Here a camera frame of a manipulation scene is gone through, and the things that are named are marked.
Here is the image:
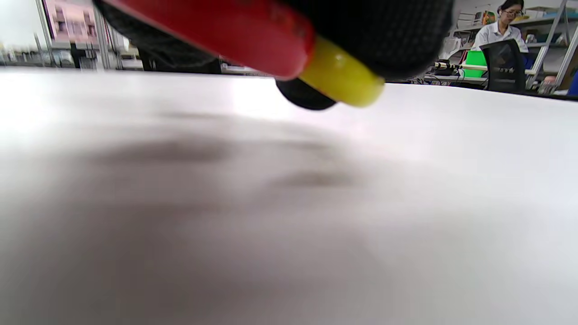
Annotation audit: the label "person's right hand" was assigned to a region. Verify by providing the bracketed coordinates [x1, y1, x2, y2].
[93, 0, 454, 110]

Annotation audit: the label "red and yellow scissors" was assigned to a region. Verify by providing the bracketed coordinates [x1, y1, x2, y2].
[102, 0, 385, 108]

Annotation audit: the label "green box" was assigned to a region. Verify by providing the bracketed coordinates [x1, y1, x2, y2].
[463, 50, 488, 78]

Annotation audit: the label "black mesh office chair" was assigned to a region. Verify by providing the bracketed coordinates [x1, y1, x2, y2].
[480, 40, 527, 94]

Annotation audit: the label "pink display screen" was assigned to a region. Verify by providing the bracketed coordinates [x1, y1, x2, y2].
[43, 0, 101, 46]

